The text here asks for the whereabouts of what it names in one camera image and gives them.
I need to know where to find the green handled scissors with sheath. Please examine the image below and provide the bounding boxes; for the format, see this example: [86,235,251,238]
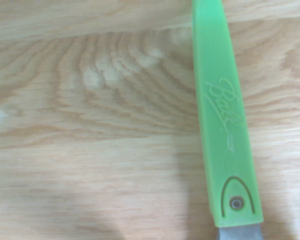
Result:
[190,0,265,240]

